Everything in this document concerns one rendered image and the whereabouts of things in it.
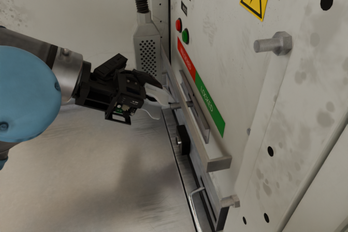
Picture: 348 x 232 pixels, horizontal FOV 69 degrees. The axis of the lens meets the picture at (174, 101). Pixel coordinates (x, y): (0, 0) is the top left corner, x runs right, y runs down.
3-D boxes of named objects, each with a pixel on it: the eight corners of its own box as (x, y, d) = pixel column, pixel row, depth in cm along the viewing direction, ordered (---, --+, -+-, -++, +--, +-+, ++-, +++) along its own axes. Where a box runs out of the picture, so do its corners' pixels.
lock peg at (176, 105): (171, 113, 56) (171, 100, 53) (169, 107, 57) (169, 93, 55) (199, 109, 57) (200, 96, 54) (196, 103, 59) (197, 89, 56)
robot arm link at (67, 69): (47, 77, 49) (61, 34, 45) (73, 84, 52) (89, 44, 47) (39, 106, 43) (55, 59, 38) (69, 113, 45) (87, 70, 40)
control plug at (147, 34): (137, 84, 73) (131, 26, 62) (135, 75, 77) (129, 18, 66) (164, 81, 74) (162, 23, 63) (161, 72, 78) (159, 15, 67)
